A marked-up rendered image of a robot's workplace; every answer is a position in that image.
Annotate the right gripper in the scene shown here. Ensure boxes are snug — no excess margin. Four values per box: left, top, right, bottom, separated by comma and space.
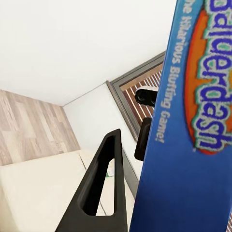
134, 117, 152, 161

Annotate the board game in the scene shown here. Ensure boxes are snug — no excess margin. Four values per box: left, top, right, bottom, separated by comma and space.
129, 0, 232, 232
106, 164, 115, 177

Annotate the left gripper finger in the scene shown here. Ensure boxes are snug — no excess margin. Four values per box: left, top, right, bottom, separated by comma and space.
54, 129, 128, 232

